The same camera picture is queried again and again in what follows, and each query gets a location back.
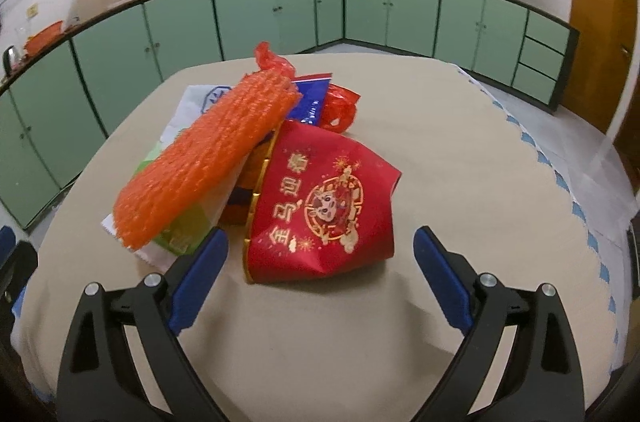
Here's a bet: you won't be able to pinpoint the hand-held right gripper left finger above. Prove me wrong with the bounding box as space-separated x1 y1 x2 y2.
56 226 230 422

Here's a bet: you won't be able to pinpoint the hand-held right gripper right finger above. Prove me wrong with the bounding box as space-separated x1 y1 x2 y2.
413 225 587 422

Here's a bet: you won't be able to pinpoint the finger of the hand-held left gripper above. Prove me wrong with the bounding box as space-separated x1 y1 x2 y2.
0 225 39 315

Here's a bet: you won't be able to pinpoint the white green printed bag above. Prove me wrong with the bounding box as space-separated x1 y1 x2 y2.
101 84 242 271

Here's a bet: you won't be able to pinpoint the long orange foam net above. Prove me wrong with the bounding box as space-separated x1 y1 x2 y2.
114 70 302 249

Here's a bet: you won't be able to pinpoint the red paper gift bag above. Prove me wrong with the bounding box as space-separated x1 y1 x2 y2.
242 119 404 286

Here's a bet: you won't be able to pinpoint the shiny red snack wrapper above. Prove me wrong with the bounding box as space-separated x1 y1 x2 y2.
319 84 361 134

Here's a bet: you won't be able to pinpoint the blue wrapper red edge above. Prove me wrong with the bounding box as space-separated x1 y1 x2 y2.
286 74 334 129

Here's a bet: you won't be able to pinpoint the table with beige cloth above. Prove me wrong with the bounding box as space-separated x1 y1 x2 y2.
10 52 632 422

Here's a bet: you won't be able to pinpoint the steel kettle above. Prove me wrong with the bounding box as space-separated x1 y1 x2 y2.
2 44 19 76

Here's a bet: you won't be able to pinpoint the orange plastic basket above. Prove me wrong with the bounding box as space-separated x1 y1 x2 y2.
23 20 66 56

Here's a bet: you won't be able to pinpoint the green lower kitchen cabinets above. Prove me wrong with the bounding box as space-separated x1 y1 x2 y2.
0 0 582 231

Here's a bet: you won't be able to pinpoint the wooden door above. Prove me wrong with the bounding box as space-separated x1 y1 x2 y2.
558 0 640 136

